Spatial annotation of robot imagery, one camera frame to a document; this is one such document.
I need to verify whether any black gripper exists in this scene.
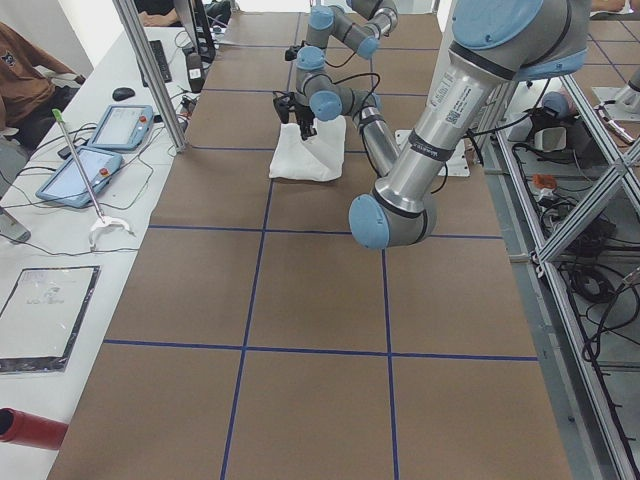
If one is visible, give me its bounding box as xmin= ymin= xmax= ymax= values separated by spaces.
xmin=295 ymin=104 xmax=317 ymax=140

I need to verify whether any white printed long-sleeve shirt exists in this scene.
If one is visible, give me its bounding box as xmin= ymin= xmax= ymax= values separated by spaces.
xmin=269 ymin=116 xmax=346 ymax=182

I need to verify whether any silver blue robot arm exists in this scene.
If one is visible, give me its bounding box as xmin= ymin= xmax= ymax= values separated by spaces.
xmin=305 ymin=0 xmax=398 ymax=59
xmin=296 ymin=1 xmax=591 ymax=249

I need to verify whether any black labelled box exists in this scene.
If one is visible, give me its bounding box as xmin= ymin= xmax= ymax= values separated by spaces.
xmin=185 ymin=52 xmax=205 ymax=93

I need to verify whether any black keyboard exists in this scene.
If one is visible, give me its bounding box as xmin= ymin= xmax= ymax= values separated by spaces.
xmin=149 ymin=40 xmax=173 ymax=83

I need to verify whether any blue teach pendant far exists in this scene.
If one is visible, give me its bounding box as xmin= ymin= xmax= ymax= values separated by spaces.
xmin=87 ymin=104 xmax=154 ymax=152

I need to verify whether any blue teach pendant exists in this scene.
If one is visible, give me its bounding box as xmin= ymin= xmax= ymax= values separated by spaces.
xmin=87 ymin=104 xmax=154 ymax=152
xmin=36 ymin=147 xmax=123 ymax=208

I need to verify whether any black computer mouse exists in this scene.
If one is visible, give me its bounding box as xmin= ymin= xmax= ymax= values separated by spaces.
xmin=112 ymin=87 xmax=136 ymax=102

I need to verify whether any white curved plastic piece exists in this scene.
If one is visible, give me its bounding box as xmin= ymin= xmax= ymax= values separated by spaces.
xmin=88 ymin=216 xmax=135 ymax=251

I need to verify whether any blue teach pendant near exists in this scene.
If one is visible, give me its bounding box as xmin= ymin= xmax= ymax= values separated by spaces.
xmin=36 ymin=147 xmax=123 ymax=208

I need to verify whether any long metal reaching stick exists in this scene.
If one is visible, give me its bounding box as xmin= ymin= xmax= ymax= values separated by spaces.
xmin=52 ymin=109 xmax=106 ymax=224

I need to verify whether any person in brown shirt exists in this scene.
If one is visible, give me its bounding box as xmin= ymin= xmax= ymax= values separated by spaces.
xmin=1 ymin=24 xmax=85 ymax=150

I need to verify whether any black framed document sheet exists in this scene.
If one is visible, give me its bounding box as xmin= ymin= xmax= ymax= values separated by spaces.
xmin=1 ymin=266 xmax=100 ymax=375

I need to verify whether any red cylinder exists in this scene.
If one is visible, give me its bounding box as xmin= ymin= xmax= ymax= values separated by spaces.
xmin=1 ymin=408 xmax=68 ymax=450

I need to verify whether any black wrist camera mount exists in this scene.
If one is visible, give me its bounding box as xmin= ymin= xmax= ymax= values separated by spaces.
xmin=284 ymin=41 xmax=306 ymax=62
xmin=272 ymin=91 xmax=297 ymax=124

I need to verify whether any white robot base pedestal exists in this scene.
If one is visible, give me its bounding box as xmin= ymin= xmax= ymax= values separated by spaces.
xmin=394 ymin=130 xmax=470 ymax=177

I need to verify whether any aluminium frame post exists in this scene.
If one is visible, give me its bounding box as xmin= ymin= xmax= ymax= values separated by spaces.
xmin=112 ymin=0 xmax=187 ymax=153

